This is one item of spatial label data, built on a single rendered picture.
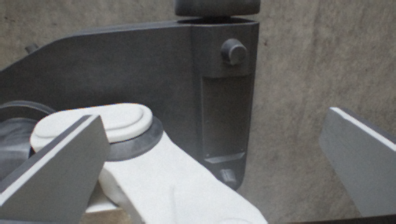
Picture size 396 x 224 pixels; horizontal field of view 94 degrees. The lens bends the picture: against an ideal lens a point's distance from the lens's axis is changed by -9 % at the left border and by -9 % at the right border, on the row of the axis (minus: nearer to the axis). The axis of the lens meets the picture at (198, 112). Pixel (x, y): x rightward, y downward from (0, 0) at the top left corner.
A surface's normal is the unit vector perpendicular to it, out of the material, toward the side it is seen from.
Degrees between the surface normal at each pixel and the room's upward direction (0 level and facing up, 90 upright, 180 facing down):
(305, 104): 0
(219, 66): 0
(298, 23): 0
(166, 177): 90
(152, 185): 90
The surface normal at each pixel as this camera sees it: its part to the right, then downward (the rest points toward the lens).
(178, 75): 0.19, 0.47
